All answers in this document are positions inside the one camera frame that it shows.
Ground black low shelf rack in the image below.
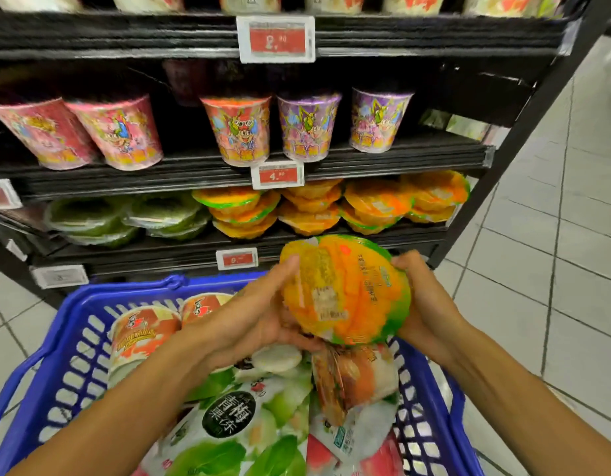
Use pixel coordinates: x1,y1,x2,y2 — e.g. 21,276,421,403
0,0,611,311

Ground white price tag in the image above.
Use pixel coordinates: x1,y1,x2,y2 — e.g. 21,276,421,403
30,264,90,290

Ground person's right hand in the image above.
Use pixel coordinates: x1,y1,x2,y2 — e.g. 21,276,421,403
390,250,468,368

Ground person's right forearm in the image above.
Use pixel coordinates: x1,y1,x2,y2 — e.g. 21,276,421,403
443,324,611,476

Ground person's left hand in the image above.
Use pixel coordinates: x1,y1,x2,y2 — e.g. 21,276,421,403
180,255,326,376

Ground pale green boxes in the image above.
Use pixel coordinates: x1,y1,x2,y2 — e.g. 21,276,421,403
423,108,510,147

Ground orange yellow jelly bowl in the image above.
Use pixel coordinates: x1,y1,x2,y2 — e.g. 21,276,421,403
279,234,413,346

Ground red price tag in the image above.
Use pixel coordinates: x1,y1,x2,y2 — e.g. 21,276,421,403
250,161,305,190
235,14,317,64
0,178,22,212
215,247,259,271

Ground red cartoon jelly cup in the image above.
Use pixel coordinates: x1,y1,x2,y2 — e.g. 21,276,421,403
201,96,272,168

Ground blue plastic shopping basket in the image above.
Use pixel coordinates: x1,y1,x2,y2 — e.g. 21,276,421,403
0,272,484,476

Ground person's left forearm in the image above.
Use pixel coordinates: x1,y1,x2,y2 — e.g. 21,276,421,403
7,331,212,476

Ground green jelly bag black label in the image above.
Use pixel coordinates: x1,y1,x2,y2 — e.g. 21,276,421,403
151,364,315,476

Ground red jelly bag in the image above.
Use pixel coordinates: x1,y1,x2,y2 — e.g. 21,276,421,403
305,433,406,476

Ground purple cartoon jelly cup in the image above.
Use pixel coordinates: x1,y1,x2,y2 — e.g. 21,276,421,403
278,93,343,164
350,87,415,155

